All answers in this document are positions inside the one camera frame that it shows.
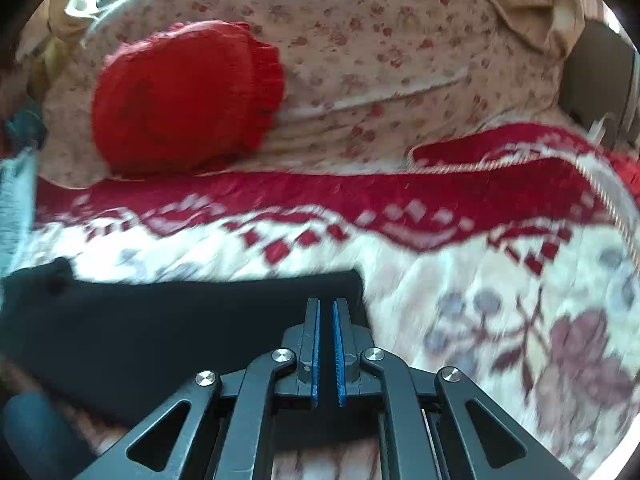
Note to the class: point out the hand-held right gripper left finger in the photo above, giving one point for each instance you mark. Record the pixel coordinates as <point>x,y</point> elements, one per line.
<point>315,355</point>

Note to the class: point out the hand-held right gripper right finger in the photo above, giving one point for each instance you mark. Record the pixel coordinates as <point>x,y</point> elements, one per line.
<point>341,360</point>

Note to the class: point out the black pants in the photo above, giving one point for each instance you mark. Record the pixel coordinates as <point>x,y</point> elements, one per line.
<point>150,330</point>

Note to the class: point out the red and white floral blanket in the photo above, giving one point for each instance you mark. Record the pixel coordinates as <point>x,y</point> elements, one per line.
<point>425,280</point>

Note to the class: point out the red ruffled pillow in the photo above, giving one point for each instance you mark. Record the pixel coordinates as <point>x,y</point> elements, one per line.
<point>185,100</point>

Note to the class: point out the grey-blue fluffy towel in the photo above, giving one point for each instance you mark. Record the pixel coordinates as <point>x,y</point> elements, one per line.
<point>15,210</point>

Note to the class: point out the teal cloth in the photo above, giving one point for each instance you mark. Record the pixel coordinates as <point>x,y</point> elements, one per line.
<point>25,127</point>

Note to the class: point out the beige cloth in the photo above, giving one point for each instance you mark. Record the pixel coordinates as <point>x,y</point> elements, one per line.
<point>525,5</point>

